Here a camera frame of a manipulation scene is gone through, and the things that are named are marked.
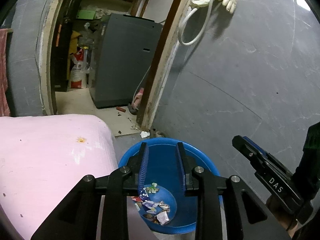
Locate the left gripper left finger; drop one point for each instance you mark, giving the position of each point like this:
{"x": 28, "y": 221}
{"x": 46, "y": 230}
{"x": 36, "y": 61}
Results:
{"x": 138, "y": 165}

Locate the red plaid cloth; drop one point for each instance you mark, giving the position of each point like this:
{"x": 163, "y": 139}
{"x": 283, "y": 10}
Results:
{"x": 5, "y": 111}

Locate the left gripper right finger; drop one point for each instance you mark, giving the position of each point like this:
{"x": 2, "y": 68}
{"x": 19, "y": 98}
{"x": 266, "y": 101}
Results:
{"x": 186, "y": 165}

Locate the red snack wrapper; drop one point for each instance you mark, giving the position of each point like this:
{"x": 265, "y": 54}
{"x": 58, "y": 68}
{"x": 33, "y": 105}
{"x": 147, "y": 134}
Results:
{"x": 136, "y": 199}

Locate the yellow white carton wrapper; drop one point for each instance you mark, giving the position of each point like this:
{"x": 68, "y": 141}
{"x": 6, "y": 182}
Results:
{"x": 163, "y": 217}

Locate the person right hand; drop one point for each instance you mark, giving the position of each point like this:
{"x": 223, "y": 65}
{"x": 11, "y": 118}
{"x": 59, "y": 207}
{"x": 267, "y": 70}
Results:
{"x": 282, "y": 215}

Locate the blue plastic bucket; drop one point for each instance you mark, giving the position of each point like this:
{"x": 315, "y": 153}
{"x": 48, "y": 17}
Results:
{"x": 162, "y": 169}

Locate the wooden door frame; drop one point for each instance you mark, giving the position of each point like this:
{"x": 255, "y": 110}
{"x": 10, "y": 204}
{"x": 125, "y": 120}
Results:
{"x": 158, "y": 72}

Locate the pink quilted table cloth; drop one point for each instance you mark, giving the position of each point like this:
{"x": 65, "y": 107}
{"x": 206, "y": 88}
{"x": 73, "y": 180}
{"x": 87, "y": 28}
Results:
{"x": 60, "y": 180}

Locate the white blue wrapper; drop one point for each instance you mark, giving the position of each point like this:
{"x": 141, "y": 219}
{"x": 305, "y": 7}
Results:
{"x": 148, "y": 205}

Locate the grey washing machine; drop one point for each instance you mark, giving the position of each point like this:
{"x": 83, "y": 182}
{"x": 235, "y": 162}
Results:
{"x": 122, "y": 52}

